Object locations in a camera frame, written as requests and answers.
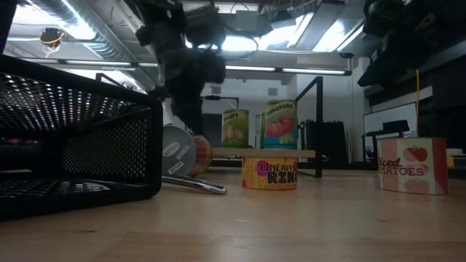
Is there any round ceiling device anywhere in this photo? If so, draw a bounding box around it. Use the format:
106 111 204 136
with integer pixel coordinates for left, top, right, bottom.
39 27 66 49

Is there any tall green fruit can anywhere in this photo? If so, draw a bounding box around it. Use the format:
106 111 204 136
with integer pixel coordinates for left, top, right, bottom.
259 111 266 149

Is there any white wall board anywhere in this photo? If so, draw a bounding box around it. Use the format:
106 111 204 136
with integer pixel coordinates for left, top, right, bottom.
363 102 419 148

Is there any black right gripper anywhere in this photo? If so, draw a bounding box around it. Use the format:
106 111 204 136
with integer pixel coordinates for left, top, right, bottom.
358 20 440 88

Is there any long horizontal light bar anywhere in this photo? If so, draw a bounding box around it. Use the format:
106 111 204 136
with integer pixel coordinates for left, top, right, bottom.
20 57 353 76

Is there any short diced tomatoes can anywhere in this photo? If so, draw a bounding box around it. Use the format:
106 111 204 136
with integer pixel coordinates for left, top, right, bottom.
376 136 449 196

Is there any yellow and white container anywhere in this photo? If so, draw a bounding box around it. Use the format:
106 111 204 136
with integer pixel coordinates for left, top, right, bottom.
446 147 466 169

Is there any dark background door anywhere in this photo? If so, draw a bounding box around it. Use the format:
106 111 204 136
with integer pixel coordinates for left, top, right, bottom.
212 113 224 147

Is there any long silver ceiling duct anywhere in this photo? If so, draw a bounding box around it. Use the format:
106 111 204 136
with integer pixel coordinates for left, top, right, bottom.
28 0 161 63

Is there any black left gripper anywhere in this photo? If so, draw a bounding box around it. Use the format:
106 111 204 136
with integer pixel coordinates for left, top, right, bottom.
158 49 227 136

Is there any tall red pineapple can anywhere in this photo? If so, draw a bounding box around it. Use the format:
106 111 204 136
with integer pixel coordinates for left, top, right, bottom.
162 124 214 178

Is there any black background cabinet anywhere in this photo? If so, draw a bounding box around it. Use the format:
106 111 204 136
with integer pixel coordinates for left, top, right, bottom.
304 119 349 164

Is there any bright ceiling light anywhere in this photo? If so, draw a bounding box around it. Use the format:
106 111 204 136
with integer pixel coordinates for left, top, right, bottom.
183 34 263 52

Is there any silver metal spoon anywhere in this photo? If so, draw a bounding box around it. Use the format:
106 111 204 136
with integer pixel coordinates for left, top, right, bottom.
162 174 228 196

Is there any slanted ceiling light panel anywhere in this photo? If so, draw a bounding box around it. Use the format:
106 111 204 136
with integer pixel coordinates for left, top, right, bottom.
258 10 368 52

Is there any tall tomatoes can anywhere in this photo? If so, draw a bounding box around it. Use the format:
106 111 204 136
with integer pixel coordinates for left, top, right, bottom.
262 100 299 151

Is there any black background desk stand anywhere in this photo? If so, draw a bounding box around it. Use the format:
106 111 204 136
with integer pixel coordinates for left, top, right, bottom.
363 119 411 163

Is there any black background frame rig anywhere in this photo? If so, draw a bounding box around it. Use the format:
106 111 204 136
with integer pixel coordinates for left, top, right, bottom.
201 95 240 110

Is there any yellow hanging cable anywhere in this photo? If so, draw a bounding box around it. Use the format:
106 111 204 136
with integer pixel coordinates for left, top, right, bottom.
414 68 421 138

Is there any tall green pears can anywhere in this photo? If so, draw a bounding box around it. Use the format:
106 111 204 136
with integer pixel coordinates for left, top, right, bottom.
221 108 250 148

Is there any wooden shelf black frame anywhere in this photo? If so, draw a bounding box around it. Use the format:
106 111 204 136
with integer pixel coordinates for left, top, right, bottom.
212 75 325 179

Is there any black table frame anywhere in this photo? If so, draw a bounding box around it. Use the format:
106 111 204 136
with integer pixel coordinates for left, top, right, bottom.
209 158 466 179

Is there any short pineapple rings can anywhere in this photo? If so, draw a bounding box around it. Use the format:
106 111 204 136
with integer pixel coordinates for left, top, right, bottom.
241 156 299 191

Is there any black mesh metal basket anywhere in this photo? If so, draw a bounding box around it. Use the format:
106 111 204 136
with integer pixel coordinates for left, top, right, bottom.
0 54 164 221

